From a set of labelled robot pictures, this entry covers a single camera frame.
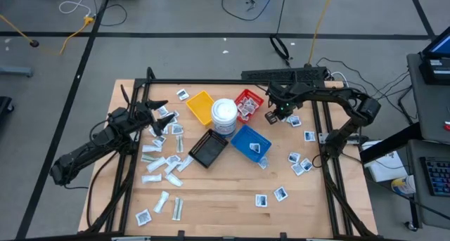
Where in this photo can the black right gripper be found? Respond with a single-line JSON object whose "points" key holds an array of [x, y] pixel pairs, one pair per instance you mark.
{"points": [[281, 95]]}

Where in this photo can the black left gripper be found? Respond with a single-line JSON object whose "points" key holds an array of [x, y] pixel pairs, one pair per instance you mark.
{"points": [[147, 119]]}

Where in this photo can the neomycin ointment packet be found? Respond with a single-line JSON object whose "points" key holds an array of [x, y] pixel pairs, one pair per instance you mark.
{"points": [[251, 102], [248, 109], [243, 117]]}

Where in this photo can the blue plastic mesh basket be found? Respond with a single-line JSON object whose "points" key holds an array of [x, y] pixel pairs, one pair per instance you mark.
{"points": [[246, 137]]}

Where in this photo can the white disinfecting wipes canister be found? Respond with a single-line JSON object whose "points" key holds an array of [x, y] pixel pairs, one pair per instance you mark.
{"points": [[224, 116]]}

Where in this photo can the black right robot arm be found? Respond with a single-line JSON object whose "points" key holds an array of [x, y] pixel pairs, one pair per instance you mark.
{"points": [[337, 95]]}

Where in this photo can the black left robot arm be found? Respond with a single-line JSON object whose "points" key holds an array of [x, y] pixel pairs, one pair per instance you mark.
{"points": [[88, 146]]}

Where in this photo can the red plastic mesh basket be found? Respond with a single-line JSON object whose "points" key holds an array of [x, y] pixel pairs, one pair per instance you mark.
{"points": [[258, 100]]}

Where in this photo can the green-tinted bandage strip packet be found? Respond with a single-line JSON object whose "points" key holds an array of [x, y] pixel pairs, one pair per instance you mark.
{"points": [[149, 158], [179, 143], [177, 208]]}

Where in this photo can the yellow plastic basket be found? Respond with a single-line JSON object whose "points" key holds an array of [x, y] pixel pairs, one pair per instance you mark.
{"points": [[201, 107]]}

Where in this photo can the black plastic mesh basket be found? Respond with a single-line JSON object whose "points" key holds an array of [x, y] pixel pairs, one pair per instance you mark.
{"points": [[208, 148]]}

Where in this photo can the black desk beam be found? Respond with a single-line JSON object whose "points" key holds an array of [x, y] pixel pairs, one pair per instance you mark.
{"points": [[390, 144]]}

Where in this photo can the small white yellow canister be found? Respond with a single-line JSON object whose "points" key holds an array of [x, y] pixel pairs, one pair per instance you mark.
{"points": [[403, 185]]}

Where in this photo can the grey desk with laptop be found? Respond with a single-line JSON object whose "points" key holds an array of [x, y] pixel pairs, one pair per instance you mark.
{"points": [[429, 111]]}

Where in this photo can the black round floor plug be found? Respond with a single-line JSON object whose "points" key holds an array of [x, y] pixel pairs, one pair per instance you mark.
{"points": [[34, 43]]}

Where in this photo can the grey equipment foot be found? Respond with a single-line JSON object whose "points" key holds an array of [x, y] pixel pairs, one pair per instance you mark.
{"points": [[15, 71]]}

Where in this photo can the red object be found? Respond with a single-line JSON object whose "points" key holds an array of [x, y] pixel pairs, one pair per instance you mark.
{"points": [[447, 125]]}

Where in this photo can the black keyboard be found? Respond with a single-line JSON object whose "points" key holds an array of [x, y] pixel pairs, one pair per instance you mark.
{"points": [[437, 176]]}

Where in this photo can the black laptop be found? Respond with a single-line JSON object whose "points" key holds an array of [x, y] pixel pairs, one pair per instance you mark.
{"points": [[439, 58]]}

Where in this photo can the black caster wheel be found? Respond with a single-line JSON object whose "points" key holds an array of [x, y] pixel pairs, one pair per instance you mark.
{"points": [[409, 226]]}

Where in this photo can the grey desk with keyboard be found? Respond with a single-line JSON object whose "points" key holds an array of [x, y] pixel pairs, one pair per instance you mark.
{"points": [[432, 213]]}

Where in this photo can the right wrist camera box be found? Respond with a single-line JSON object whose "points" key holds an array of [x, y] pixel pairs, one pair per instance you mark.
{"points": [[270, 117]]}

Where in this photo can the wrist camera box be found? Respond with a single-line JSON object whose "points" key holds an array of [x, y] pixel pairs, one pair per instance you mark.
{"points": [[270, 117], [138, 111]]}

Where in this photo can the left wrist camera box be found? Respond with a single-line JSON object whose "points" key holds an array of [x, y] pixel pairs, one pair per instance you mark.
{"points": [[138, 111]]}

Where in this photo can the black aluminium table frame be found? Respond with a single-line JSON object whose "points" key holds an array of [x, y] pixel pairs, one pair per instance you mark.
{"points": [[228, 81]]}

